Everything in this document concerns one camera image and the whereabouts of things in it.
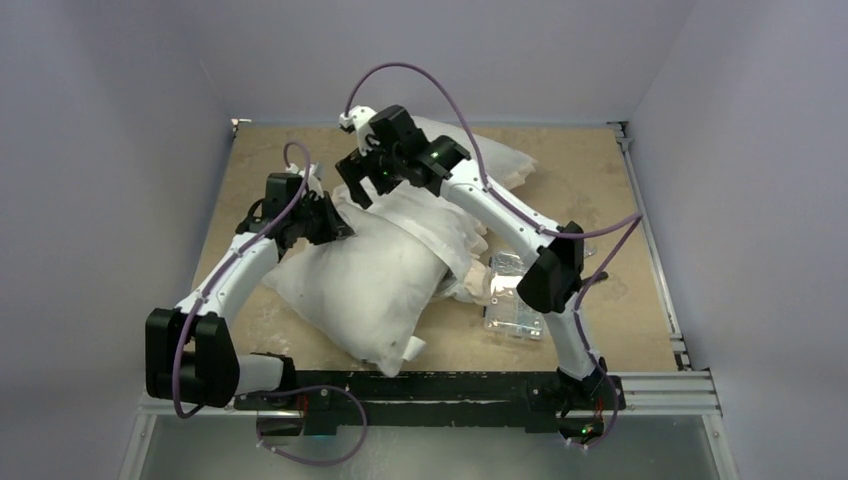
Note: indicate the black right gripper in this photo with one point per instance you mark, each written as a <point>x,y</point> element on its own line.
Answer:
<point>356,169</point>

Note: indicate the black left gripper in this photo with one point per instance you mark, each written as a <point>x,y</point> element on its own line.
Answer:
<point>334,228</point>

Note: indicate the white pillow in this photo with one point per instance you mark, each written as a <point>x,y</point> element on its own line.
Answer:
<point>366,292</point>

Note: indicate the grey plush ruffled pillowcase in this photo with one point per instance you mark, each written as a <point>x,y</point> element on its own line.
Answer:
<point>452,234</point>

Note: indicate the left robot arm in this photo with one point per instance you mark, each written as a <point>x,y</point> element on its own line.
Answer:
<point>190,356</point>

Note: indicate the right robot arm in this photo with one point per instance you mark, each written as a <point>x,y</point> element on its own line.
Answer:
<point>552,253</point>

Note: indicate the clear plastic screw box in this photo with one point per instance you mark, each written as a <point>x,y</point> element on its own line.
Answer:
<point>506,313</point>

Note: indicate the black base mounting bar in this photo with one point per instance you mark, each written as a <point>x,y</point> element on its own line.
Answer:
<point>534,401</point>

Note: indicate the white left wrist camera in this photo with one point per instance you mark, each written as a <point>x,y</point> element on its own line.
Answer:
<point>313,175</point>

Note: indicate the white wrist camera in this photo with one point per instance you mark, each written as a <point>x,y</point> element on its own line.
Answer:
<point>313,175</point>
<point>357,121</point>

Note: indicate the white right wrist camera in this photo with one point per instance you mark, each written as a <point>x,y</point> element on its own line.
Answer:
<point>357,121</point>

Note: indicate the black handled tool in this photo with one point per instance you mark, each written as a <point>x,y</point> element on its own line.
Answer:
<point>595,279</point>

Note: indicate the aluminium frame rail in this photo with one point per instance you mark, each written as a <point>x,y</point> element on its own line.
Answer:
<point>669,429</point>

